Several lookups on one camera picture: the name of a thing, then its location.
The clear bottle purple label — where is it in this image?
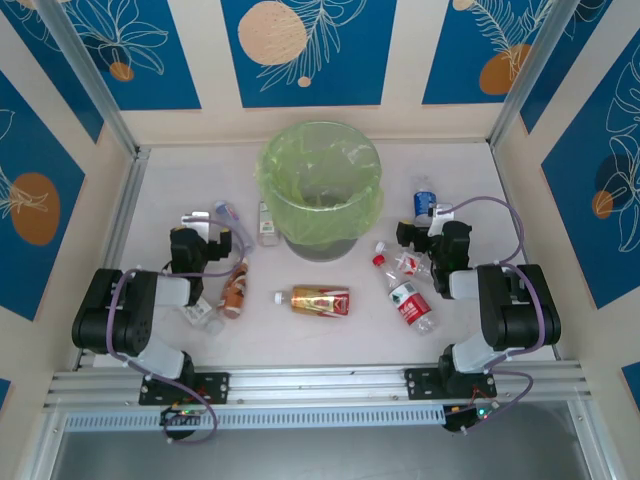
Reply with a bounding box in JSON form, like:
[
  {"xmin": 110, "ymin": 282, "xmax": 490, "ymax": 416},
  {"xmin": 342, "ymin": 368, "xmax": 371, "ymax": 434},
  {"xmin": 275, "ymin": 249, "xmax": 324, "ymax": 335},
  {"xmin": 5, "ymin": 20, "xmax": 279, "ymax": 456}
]
[{"xmin": 213, "ymin": 199, "xmax": 242, "ymax": 224}]

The crushed clear bottle white cap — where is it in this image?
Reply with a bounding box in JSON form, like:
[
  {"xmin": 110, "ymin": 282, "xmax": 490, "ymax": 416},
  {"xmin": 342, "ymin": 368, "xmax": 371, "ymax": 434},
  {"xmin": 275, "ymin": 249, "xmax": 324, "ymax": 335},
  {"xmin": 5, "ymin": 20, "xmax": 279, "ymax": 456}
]
[{"xmin": 374, "ymin": 240, "xmax": 432, "ymax": 279}]

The blue label water bottle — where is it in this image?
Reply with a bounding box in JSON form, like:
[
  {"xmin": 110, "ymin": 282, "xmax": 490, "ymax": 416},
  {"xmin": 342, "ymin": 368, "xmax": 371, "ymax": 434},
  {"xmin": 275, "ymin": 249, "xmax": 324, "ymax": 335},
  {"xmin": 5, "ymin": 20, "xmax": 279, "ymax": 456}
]
[{"xmin": 411, "ymin": 174, "xmax": 437, "ymax": 227}]

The clear bottle green white label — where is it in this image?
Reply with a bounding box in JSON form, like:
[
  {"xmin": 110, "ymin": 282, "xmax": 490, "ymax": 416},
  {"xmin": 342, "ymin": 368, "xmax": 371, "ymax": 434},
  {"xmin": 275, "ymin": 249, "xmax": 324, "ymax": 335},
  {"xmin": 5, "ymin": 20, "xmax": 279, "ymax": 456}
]
[{"xmin": 257, "ymin": 199, "xmax": 280, "ymax": 247}]

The brown drink bottle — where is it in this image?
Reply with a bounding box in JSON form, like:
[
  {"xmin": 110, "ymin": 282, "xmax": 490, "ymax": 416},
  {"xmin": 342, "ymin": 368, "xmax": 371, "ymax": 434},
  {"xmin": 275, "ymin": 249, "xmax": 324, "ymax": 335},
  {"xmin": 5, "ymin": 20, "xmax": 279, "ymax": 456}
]
[{"xmin": 221, "ymin": 258, "xmax": 251, "ymax": 321}]

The red label water bottle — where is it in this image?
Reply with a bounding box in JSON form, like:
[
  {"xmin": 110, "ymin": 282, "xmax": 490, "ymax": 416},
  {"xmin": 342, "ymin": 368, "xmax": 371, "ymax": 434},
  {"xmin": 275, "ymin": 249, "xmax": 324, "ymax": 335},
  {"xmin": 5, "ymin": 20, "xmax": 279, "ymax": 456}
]
[{"xmin": 371, "ymin": 253, "xmax": 440, "ymax": 337}]

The small clear plastic bottle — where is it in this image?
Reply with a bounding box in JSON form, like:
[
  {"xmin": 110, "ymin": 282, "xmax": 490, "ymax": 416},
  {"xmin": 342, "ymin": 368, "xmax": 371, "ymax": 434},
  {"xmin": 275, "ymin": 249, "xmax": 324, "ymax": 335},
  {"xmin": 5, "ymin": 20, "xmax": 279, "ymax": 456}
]
[{"xmin": 182, "ymin": 298, "xmax": 227, "ymax": 337}]

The gold red label bottle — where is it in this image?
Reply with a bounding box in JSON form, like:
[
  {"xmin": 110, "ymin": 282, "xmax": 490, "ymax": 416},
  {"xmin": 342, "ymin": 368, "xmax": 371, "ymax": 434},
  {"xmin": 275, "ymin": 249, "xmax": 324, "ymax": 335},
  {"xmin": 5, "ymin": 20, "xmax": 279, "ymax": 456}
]
[{"xmin": 273, "ymin": 284, "xmax": 352, "ymax": 318}]

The grey mesh waste bin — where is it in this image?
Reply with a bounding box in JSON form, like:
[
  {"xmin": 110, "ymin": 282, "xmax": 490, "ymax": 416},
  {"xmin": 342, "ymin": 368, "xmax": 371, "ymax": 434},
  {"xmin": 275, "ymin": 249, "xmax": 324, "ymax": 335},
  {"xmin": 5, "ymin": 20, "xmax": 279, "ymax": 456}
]
[{"xmin": 283, "ymin": 230, "xmax": 360, "ymax": 264}]

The green plastic bin liner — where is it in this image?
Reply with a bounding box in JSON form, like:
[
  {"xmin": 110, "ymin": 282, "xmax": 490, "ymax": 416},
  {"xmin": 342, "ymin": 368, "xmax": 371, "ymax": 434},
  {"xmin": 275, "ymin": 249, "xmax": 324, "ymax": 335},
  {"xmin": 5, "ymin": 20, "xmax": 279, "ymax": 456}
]
[{"xmin": 255, "ymin": 120, "xmax": 386, "ymax": 250}]

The small circuit board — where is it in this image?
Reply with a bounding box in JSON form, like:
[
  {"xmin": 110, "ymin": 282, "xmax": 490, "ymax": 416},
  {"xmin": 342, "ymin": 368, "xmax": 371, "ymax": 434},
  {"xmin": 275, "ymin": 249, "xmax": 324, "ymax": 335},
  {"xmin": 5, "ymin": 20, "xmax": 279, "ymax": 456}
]
[
  {"xmin": 443, "ymin": 403, "xmax": 494, "ymax": 435},
  {"xmin": 160, "ymin": 405, "xmax": 204, "ymax": 429}
]

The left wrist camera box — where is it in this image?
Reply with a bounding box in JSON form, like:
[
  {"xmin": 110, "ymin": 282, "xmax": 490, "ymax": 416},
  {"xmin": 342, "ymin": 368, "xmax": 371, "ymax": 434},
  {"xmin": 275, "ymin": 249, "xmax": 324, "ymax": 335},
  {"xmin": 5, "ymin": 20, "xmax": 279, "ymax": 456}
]
[{"xmin": 180, "ymin": 211, "xmax": 212, "ymax": 239}]

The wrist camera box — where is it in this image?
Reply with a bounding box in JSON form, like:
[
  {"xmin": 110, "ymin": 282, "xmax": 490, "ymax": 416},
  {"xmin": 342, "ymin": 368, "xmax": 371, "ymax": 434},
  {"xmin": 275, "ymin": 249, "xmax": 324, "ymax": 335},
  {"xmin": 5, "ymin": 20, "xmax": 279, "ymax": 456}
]
[
  {"xmin": 428, "ymin": 201, "xmax": 457, "ymax": 236},
  {"xmin": 180, "ymin": 211, "xmax": 212, "ymax": 239}
]

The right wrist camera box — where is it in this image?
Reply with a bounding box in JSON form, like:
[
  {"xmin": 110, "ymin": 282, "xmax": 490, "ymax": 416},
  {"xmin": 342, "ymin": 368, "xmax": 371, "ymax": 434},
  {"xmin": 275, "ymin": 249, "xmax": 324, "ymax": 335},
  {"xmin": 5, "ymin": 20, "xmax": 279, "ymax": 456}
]
[{"xmin": 428, "ymin": 201, "xmax": 457, "ymax": 236}]

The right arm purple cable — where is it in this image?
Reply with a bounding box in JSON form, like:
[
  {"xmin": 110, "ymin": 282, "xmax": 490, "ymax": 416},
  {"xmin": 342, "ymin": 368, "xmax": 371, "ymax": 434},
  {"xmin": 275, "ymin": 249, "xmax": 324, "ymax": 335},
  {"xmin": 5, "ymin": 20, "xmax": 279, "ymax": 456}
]
[{"xmin": 433, "ymin": 196, "xmax": 547, "ymax": 437}]

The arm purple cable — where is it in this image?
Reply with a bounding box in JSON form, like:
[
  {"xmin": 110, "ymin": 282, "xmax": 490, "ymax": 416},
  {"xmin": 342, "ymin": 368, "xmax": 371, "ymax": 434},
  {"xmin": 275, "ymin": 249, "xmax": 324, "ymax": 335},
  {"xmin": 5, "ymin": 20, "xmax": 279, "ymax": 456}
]
[
  {"xmin": 433, "ymin": 196, "xmax": 547, "ymax": 437},
  {"xmin": 107, "ymin": 212, "xmax": 251, "ymax": 445}
]

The aluminium side rail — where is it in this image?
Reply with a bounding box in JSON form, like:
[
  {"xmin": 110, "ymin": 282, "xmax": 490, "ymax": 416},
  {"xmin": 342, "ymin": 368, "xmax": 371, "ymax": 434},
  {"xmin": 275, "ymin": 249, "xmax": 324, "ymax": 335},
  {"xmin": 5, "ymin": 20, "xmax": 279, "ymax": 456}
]
[{"xmin": 74, "ymin": 147, "xmax": 151, "ymax": 371}]

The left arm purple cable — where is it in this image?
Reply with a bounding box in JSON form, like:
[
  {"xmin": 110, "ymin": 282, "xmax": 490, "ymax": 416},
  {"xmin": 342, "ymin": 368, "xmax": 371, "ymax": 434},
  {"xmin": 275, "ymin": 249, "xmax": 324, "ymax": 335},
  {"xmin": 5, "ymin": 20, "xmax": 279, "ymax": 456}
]
[{"xmin": 107, "ymin": 212, "xmax": 251, "ymax": 445}]

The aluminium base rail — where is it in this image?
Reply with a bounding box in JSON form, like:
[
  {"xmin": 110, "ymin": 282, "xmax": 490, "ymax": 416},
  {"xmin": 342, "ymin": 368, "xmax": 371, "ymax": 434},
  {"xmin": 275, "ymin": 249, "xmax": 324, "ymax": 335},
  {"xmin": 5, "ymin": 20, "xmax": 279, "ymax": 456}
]
[{"xmin": 44, "ymin": 360, "xmax": 594, "ymax": 412}]

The slotted grey cable duct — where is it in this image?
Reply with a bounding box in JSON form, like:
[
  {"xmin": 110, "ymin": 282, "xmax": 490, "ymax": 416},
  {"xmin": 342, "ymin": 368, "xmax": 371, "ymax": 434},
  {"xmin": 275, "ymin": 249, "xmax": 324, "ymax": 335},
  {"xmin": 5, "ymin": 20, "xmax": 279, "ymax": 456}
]
[{"xmin": 63, "ymin": 403, "xmax": 447, "ymax": 432}]

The aluminium frame post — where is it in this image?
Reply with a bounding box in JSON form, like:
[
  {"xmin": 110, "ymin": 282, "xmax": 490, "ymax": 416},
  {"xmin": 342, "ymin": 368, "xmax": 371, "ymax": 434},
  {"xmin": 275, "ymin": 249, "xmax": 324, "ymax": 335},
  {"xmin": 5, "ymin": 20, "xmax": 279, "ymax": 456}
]
[
  {"xmin": 14, "ymin": 407, "xmax": 69, "ymax": 480},
  {"xmin": 567, "ymin": 399, "xmax": 614, "ymax": 480},
  {"xmin": 34, "ymin": 0, "xmax": 151, "ymax": 161},
  {"xmin": 488, "ymin": 0, "xmax": 591, "ymax": 151}
]

